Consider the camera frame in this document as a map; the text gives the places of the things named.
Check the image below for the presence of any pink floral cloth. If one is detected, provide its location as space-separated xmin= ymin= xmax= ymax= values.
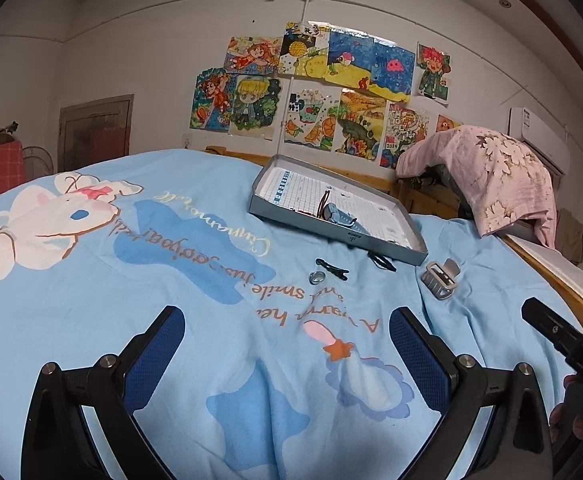
xmin=396 ymin=125 xmax=558 ymax=249

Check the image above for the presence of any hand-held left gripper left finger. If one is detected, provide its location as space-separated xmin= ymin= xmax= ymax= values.
xmin=21 ymin=305 xmax=187 ymax=480

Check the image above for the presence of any wooden cabinet door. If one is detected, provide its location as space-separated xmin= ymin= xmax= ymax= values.
xmin=57 ymin=94 xmax=135 ymax=174

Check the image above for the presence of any green hanging jacket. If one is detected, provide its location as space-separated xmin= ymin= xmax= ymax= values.
xmin=555 ymin=208 xmax=583 ymax=266

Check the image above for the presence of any grey shallow tray box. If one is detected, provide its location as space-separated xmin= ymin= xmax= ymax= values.
xmin=250 ymin=155 xmax=429 ymax=266

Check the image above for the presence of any round fan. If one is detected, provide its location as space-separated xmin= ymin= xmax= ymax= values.
xmin=21 ymin=146 xmax=55 ymax=180

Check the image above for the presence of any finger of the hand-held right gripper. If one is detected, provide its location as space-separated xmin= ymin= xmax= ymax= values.
xmin=521 ymin=297 xmax=583 ymax=360

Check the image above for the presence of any black hair clip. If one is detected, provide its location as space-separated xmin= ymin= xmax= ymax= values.
xmin=315 ymin=258 xmax=350 ymax=280

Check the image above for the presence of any group of colourful wall drawings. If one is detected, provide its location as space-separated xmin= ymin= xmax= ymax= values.
xmin=190 ymin=21 xmax=463 ymax=170

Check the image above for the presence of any light blue printed blanket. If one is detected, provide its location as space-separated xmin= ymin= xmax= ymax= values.
xmin=0 ymin=147 xmax=583 ymax=480

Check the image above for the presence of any white air conditioner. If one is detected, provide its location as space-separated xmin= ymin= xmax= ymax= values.
xmin=508 ymin=106 xmax=571 ymax=172

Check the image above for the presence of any grey hair claw clip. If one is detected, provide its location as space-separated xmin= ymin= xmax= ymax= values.
xmin=420 ymin=258 xmax=461 ymax=301

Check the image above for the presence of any white mattress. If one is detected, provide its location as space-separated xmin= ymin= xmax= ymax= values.
xmin=509 ymin=232 xmax=583 ymax=312

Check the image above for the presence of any blue-grey hair claw clip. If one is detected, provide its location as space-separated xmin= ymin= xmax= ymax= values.
xmin=321 ymin=202 xmax=360 ymax=229

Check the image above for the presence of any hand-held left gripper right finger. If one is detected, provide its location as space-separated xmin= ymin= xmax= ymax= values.
xmin=389 ymin=306 xmax=555 ymax=480

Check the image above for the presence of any white cable conduit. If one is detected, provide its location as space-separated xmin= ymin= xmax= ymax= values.
xmin=71 ymin=0 xmax=583 ymax=156

